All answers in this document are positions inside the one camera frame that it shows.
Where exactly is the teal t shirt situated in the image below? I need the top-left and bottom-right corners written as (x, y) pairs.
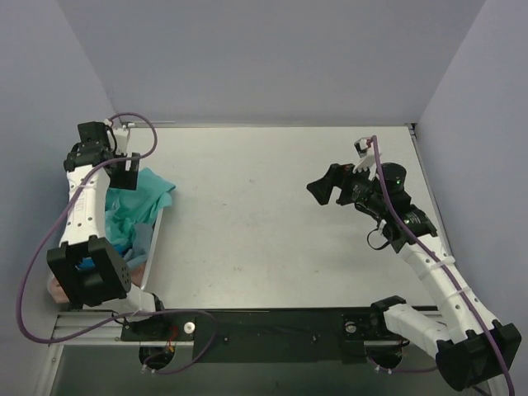
top-left (105, 167), bottom-right (176, 248)

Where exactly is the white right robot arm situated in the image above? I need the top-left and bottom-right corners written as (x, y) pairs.
top-left (307, 163), bottom-right (521, 391)

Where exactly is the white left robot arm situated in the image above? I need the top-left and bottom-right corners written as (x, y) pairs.
top-left (46, 120), bottom-right (170, 340)

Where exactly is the light blue t shirt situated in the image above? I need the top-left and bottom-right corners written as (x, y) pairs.
top-left (123, 224), bottom-right (153, 270)

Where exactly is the pink t shirt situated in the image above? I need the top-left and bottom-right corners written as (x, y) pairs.
top-left (47, 262), bottom-right (146, 304)

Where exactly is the white laundry bin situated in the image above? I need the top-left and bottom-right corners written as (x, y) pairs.
top-left (46, 223), bottom-right (155, 307)

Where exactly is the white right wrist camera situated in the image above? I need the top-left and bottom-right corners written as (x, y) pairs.
top-left (352, 137), bottom-right (381, 173)

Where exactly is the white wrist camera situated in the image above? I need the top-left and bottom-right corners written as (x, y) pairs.
top-left (103, 119), bottom-right (130, 157)
top-left (352, 137), bottom-right (381, 173)

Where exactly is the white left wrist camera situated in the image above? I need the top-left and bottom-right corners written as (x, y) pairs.
top-left (103, 119), bottom-right (130, 157)

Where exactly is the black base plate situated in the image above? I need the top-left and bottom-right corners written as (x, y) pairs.
top-left (120, 308), bottom-right (409, 367)

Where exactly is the aluminium frame rail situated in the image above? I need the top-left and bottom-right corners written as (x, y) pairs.
top-left (52, 311), bottom-right (122, 346)

